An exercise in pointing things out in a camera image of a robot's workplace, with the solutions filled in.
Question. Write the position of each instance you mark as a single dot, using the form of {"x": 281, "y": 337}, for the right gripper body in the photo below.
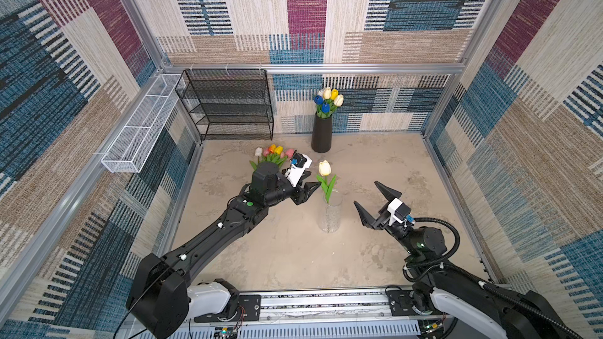
{"x": 384, "y": 220}

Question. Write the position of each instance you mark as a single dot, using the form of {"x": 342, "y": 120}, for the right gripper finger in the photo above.
{"x": 389, "y": 193}
{"x": 367, "y": 220}

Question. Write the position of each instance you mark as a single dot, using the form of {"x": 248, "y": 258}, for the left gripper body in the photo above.
{"x": 298, "y": 195}

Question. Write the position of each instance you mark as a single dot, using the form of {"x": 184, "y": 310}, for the clear glass vase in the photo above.
{"x": 331, "y": 217}

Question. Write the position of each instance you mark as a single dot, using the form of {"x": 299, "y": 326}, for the tulip bunch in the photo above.
{"x": 272, "y": 154}

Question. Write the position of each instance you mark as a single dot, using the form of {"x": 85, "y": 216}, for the black cylindrical vase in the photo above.
{"x": 321, "y": 134}

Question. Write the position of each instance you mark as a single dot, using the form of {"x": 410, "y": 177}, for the cream white tulip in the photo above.
{"x": 338, "y": 101}

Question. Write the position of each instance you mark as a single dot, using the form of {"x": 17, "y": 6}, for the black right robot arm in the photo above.
{"x": 439, "y": 285}

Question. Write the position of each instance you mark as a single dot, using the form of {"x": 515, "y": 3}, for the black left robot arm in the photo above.
{"x": 163, "y": 295}

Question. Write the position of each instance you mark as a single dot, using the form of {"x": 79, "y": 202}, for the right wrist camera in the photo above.
{"x": 399, "y": 213}

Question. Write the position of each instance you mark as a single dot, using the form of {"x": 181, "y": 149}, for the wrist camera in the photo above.
{"x": 399, "y": 213}
{"x": 299, "y": 164}

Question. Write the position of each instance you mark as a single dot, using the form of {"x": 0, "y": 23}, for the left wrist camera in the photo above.
{"x": 299, "y": 164}

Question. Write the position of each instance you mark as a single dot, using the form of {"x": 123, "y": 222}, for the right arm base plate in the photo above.
{"x": 402, "y": 302}

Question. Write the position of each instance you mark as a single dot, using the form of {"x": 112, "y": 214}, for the aluminium mounting rail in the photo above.
{"x": 331, "y": 313}

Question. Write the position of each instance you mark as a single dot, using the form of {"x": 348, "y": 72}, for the black wire mesh shelf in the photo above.
{"x": 228, "y": 104}

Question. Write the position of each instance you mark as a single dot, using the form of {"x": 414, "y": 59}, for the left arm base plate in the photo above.
{"x": 245, "y": 307}

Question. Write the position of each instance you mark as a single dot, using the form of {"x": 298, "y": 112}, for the white wire mesh basket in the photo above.
{"x": 130, "y": 150}

